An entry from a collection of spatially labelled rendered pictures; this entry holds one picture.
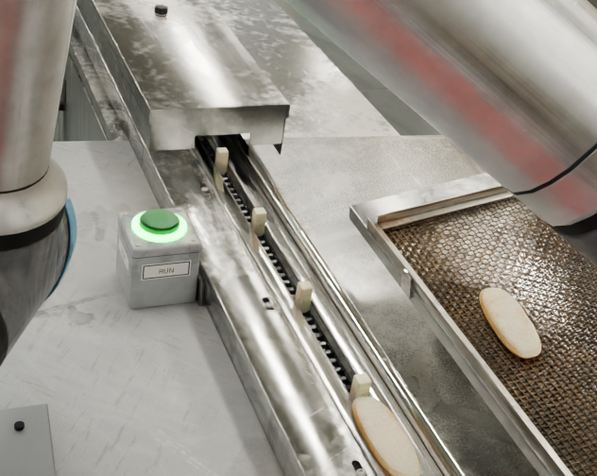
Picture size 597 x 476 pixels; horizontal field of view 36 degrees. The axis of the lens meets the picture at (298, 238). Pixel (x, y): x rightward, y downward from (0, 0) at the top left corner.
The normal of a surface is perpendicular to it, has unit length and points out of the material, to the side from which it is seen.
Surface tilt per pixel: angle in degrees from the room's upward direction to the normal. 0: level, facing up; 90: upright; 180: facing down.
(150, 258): 90
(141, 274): 90
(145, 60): 0
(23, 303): 79
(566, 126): 87
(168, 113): 90
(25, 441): 3
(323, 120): 0
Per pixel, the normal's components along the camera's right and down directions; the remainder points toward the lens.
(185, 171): 0.14, -0.83
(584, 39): 0.42, -0.20
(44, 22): 0.70, 0.58
